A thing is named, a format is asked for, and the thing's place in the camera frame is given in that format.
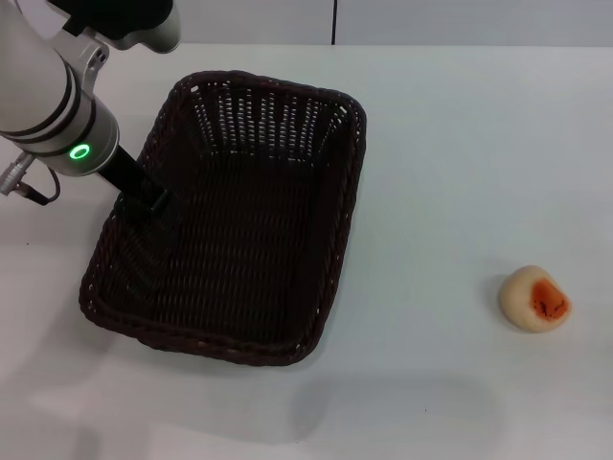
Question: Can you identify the black woven rectangular basket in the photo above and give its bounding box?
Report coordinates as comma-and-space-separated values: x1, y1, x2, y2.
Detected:
79, 69, 369, 368

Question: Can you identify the silver black wrist camera housing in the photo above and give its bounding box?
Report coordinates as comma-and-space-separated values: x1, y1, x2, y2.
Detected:
47, 0, 183, 55

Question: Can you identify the cream bun with orange top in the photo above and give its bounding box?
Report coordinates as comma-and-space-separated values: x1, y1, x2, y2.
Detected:
498, 264, 574, 333

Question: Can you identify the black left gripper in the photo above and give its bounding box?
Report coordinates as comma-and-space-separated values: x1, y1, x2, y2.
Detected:
98, 145, 170, 220

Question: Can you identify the black cable with metal plug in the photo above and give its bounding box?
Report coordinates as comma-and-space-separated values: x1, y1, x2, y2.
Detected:
0, 152, 61, 206

